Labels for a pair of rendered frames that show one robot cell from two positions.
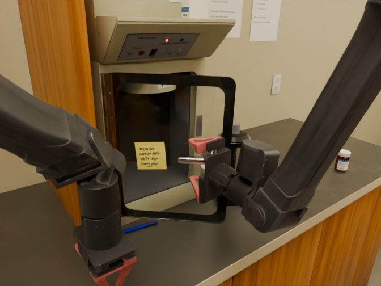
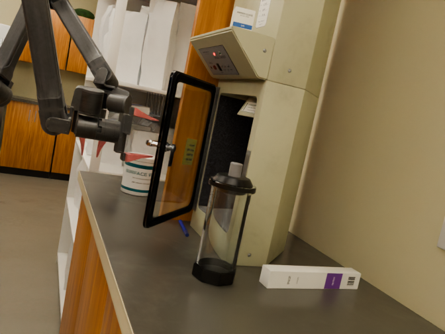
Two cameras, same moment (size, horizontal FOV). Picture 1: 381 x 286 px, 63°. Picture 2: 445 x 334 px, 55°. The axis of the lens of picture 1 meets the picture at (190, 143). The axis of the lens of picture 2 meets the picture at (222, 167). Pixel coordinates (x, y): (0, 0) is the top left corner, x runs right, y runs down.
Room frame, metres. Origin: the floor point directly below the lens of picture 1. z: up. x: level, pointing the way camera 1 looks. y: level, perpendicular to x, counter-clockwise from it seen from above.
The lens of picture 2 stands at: (1.11, -1.07, 1.31)
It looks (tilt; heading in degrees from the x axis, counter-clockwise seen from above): 7 degrees down; 104
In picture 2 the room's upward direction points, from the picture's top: 12 degrees clockwise
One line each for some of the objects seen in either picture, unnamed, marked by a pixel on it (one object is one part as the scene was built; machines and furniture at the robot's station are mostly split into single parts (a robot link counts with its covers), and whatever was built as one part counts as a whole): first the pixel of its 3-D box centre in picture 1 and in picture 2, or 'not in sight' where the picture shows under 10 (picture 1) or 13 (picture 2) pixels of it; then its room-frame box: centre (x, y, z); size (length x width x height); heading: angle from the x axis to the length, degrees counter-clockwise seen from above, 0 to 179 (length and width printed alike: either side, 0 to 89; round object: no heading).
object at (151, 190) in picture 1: (169, 154); (183, 150); (0.72, 0.05, 1.19); 0.30 x 0.01 x 0.40; 86
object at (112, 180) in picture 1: (100, 191); (100, 100); (0.39, 0.13, 1.27); 0.07 x 0.06 x 0.07; 5
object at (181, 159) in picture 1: (198, 157); (161, 144); (0.68, -0.02, 1.20); 0.10 x 0.05 x 0.03; 86
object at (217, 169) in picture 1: (224, 179); (110, 131); (0.56, -0.07, 1.21); 0.07 x 0.07 x 0.10; 36
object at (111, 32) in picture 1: (170, 40); (224, 56); (0.78, 0.06, 1.46); 0.32 x 0.11 x 0.10; 127
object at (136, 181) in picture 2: not in sight; (140, 173); (0.42, 0.47, 1.02); 0.13 x 0.13 x 0.15
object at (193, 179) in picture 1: (203, 179); (136, 148); (0.62, -0.03, 1.17); 0.09 x 0.07 x 0.07; 36
